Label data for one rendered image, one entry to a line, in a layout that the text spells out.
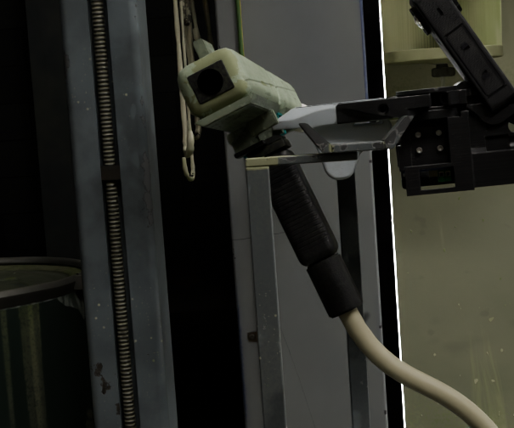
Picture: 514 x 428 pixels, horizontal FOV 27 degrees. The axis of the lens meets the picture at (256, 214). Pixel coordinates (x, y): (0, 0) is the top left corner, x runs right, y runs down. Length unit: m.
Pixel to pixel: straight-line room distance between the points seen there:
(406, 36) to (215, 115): 2.16
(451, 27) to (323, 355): 0.61
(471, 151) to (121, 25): 0.28
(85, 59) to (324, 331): 0.62
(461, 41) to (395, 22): 2.07
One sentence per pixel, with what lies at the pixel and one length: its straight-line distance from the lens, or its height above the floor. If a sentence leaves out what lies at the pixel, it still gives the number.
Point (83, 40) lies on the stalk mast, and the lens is 0.83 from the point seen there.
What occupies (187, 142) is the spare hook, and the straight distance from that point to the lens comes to 1.32.
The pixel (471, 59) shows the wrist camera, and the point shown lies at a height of 1.15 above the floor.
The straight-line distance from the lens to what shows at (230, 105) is 0.74.
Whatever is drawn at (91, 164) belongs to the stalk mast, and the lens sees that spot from 0.83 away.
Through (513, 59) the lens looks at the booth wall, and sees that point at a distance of 3.26.
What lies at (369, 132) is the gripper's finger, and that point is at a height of 1.10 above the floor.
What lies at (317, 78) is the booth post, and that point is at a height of 1.17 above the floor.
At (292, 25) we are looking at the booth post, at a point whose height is 1.23.
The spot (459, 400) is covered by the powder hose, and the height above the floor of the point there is 0.89.
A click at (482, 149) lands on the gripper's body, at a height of 1.08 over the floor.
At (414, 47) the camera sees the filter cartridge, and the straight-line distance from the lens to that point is 2.88.
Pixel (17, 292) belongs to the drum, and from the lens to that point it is 1.72.
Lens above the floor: 1.12
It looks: 5 degrees down
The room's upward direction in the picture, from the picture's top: 4 degrees counter-clockwise
